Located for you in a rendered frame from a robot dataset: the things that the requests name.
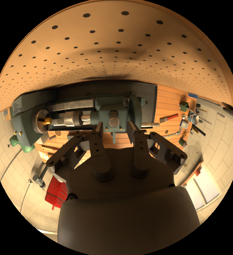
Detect blue tin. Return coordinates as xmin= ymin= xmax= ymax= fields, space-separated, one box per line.
xmin=187 ymin=114 xmax=200 ymax=125

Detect silver drill chuck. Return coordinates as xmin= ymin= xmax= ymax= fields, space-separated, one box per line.
xmin=63 ymin=111 xmax=83 ymax=127

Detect grey wrench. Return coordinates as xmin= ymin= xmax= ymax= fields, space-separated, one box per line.
xmin=164 ymin=128 xmax=182 ymax=138

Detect white window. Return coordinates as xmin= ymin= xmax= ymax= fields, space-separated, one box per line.
xmin=185 ymin=167 xmax=223 ymax=211

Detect grey clamp knob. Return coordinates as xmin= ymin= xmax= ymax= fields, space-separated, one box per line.
xmin=108 ymin=110 xmax=125 ymax=130

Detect tan pegboard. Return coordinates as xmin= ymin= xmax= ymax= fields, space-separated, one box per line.
xmin=0 ymin=2 xmax=233 ymax=118

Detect dark ruler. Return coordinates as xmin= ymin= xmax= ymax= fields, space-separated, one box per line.
xmin=191 ymin=124 xmax=207 ymax=137

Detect silver lathe chuck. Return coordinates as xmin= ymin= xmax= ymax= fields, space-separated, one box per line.
xmin=31 ymin=109 xmax=53 ymax=134

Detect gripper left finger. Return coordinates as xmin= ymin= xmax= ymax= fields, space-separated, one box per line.
xmin=46 ymin=121 xmax=111 ymax=174

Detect grey-green handwheel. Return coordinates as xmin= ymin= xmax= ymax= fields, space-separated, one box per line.
xmin=128 ymin=97 xmax=143 ymax=128

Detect green motor housing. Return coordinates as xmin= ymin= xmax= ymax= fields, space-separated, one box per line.
xmin=10 ymin=135 xmax=36 ymax=153

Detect grey-green tailstock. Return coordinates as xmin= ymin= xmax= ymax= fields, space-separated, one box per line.
xmin=90 ymin=95 xmax=147 ymax=134

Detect red toolbox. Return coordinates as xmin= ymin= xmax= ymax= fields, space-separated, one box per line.
xmin=45 ymin=176 xmax=68 ymax=210

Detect red-handled brush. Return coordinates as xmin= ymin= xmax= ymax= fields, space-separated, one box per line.
xmin=159 ymin=113 xmax=179 ymax=123

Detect grey-green lathe body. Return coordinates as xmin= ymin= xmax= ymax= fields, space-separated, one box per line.
xmin=11 ymin=80 xmax=160 ymax=148

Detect white box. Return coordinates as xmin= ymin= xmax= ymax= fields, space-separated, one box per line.
xmin=36 ymin=132 xmax=49 ymax=145

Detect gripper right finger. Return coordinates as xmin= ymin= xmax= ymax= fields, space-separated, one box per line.
xmin=127 ymin=121 xmax=188 ymax=176

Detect green box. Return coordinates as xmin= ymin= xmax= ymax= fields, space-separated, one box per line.
xmin=178 ymin=101 xmax=190 ymax=111

